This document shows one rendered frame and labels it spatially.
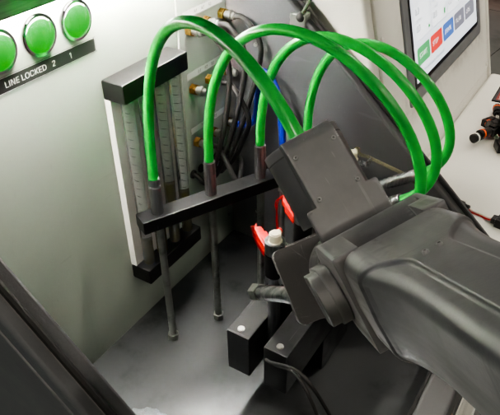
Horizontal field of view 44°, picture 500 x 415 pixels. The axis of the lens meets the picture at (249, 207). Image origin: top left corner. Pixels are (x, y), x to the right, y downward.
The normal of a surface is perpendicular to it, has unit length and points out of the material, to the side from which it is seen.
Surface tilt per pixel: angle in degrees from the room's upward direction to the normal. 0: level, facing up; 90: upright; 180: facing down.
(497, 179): 0
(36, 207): 90
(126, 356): 0
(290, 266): 47
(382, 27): 76
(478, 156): 0
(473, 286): 37
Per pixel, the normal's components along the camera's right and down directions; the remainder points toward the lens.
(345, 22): -0.53, 0.50
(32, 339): 0.56, -0.39
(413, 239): -0.47, -0.87
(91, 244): 0.85, 0.30
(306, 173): -0.05, -0.16
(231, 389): -0.01, -0.81
